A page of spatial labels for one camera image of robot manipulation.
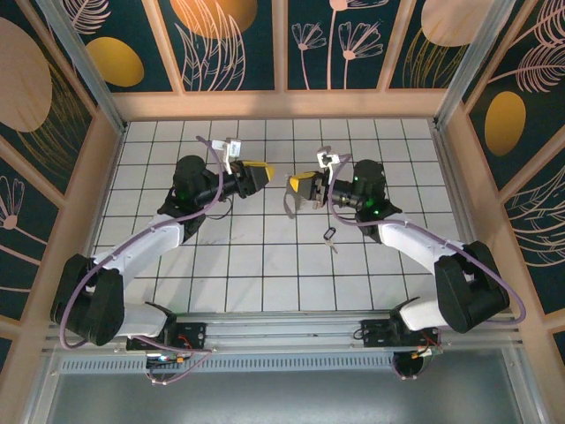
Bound grey metal panel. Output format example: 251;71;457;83
26;373;544;424

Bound aluminium side rail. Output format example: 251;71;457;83
430;127;493;310

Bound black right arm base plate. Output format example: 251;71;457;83
358;317;442;350

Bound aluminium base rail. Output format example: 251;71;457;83
41;310;524;357

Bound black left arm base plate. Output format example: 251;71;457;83
125;321;209;352

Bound aluminium corner post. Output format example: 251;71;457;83
433;0;504;130
34;0;130;134

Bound slotted grey cable duct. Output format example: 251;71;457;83
56;355;398;375

